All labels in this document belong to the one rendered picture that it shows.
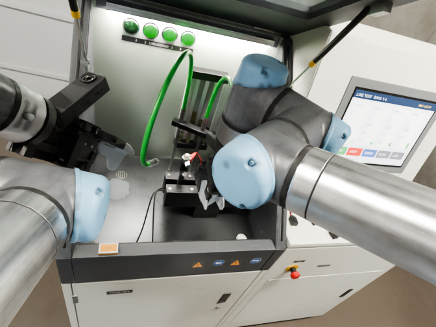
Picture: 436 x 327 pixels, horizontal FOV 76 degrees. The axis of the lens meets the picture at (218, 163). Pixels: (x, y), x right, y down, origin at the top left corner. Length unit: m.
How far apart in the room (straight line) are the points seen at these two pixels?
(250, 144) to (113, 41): 0.79
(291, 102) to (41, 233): 0.33
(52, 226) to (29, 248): 0.03
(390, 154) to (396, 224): 1.07
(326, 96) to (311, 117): 0.62
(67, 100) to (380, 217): 0.44
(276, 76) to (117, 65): 0.72
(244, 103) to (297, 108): 0.08
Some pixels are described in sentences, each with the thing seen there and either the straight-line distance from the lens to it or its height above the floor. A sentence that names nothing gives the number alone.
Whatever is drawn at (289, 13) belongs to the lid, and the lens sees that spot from 0.91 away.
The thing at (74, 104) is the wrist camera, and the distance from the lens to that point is 0.48.
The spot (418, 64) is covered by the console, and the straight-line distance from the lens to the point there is 1.20.
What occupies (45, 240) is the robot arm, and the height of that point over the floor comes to 1.50.
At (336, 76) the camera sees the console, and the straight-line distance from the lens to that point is 1.00.
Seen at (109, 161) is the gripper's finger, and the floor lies 1.33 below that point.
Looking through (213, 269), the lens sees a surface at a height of 0.83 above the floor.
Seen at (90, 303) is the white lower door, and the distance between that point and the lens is 1.17.
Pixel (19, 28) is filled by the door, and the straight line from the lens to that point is 2.49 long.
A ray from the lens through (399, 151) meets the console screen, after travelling 1.36.
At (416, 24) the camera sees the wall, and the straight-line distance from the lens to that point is 2.76.
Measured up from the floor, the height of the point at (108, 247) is 0.96.
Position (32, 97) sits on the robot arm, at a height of 1.48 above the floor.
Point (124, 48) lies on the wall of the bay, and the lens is 1.03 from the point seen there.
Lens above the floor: 1.72
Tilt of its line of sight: 41 degrees down
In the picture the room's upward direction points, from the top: 21 degrees clockwise
